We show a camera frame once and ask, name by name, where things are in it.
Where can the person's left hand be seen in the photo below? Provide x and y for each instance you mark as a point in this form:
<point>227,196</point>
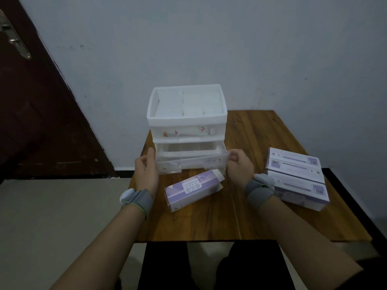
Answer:
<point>146,175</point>

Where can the person's right hand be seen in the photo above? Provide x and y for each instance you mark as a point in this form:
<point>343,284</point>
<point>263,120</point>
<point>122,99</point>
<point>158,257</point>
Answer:
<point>242,170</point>

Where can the purple white box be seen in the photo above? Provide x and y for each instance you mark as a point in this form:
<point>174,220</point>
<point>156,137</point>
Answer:
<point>187,190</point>
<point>299,190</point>
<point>296,170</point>
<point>293,155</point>

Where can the white plastic drawer organizer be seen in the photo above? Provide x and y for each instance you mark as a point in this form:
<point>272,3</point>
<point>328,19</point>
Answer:
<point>187,111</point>

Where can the person's left forearm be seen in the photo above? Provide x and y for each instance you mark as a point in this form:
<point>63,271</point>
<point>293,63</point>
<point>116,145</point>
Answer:
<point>102,250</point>

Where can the person's right forearm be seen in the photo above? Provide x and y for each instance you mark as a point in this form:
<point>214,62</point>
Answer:
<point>305,247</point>

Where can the person's black shirt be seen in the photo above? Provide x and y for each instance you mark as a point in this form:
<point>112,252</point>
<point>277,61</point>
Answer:
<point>369,277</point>

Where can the grey wristband with white tracker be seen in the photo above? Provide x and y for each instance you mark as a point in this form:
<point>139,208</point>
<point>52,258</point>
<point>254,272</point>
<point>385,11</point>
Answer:
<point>140,202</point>
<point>258,193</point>

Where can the dark brown wooden door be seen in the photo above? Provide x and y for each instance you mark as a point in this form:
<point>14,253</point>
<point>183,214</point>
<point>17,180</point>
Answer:
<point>39,117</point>

